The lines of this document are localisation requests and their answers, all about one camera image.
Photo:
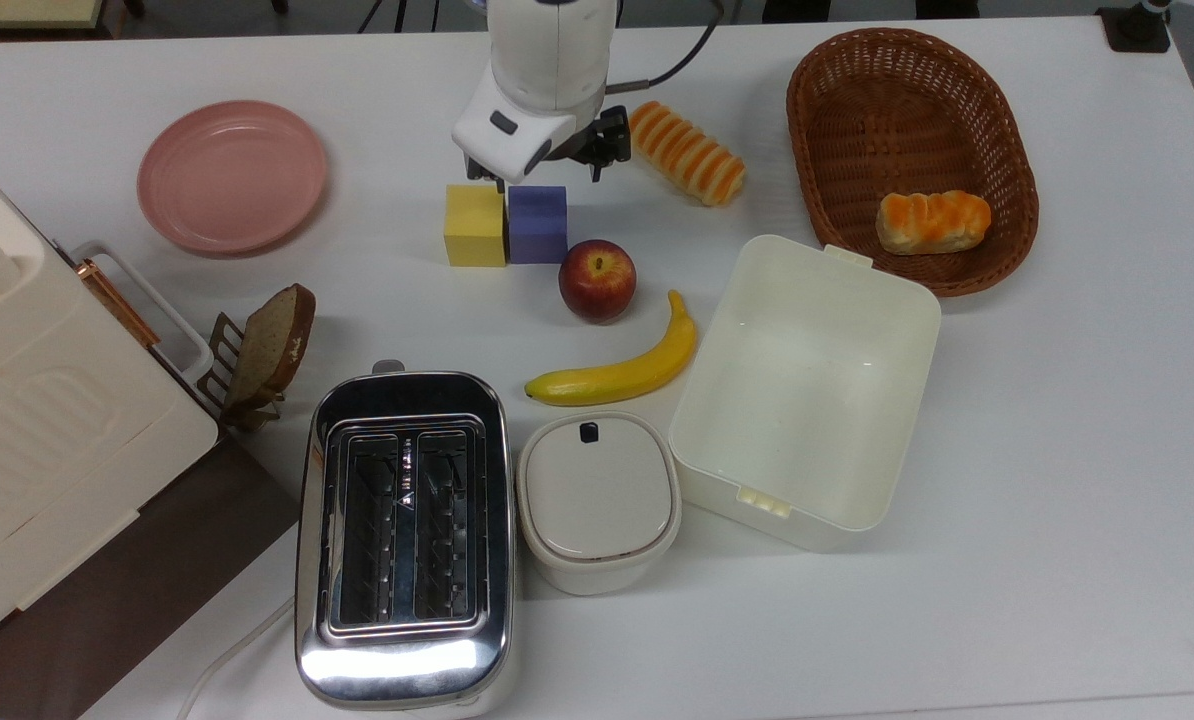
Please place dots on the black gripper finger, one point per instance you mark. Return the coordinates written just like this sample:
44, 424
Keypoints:
612, 135
485, 172

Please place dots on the red apple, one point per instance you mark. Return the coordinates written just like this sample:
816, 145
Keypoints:
597, 282

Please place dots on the brown wicker basket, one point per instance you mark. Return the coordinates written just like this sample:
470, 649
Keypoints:
907, 120

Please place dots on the silver two-slot toaster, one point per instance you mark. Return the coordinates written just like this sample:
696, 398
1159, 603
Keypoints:
407, 670

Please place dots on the short orange striped bun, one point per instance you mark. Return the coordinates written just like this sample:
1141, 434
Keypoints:
932, 222

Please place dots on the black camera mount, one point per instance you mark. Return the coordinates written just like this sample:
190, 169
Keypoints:
1137, 30

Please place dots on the open white plastic box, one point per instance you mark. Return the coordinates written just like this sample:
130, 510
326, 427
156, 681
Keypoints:
807, 400

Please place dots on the brown bread slice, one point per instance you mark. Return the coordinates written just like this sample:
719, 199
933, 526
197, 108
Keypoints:
272, 340

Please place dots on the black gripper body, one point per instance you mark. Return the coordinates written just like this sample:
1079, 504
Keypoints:
577, 145

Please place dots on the small white lidded container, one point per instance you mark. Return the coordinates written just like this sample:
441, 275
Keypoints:
597, 500

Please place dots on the long orange striped bread roll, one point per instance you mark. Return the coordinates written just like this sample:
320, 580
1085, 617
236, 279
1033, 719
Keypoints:
687, 153

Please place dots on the purple cube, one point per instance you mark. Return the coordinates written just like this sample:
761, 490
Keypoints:
537, 225

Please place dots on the yellow cube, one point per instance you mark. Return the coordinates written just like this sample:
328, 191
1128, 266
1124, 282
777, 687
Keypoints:
475, 228

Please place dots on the pale yellow tabletop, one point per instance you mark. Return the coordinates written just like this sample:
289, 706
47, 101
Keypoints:
17, 10

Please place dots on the pink plate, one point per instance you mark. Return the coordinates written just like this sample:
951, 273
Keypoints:
232, 175

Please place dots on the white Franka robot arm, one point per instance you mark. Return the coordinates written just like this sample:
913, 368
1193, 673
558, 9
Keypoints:
547, 50

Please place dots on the yellow banana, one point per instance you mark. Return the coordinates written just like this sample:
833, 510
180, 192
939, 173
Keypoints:
617, 378

